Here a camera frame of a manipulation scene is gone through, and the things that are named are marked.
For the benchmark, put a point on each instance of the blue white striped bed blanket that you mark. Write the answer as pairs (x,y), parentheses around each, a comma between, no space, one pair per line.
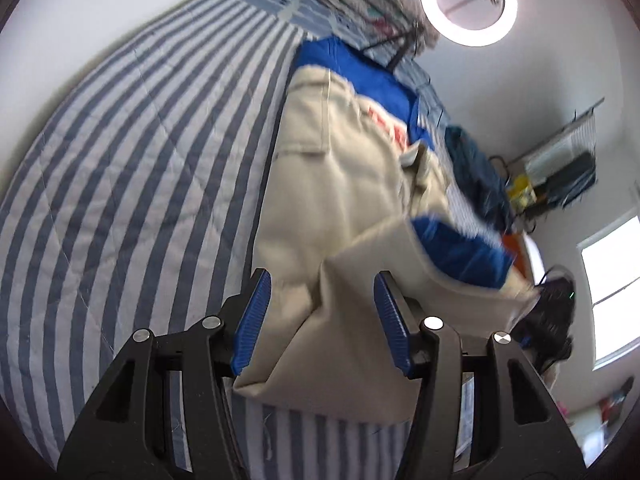
(125,185)

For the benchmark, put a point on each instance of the dark blue cloth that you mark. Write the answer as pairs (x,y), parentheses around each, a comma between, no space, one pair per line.
(475,170)

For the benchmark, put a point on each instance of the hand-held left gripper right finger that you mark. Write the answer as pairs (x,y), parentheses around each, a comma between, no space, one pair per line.
(392,325)

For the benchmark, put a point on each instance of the orange board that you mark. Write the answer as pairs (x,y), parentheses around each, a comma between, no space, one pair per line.
(517,255)

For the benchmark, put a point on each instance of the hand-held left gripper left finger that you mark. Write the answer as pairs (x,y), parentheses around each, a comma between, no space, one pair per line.
(252,320)

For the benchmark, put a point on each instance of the yellow container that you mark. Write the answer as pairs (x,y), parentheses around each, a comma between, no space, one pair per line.
(520,190)

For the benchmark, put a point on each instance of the black tripod legs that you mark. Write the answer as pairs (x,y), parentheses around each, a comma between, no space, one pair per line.
(402,50)

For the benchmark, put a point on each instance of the bright window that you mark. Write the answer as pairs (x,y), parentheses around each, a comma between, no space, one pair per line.
(615,270)

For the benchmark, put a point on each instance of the white box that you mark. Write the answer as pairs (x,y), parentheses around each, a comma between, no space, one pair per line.
(547,155)

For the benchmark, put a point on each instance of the beige trousers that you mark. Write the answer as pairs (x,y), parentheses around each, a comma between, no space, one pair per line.
(340,185)

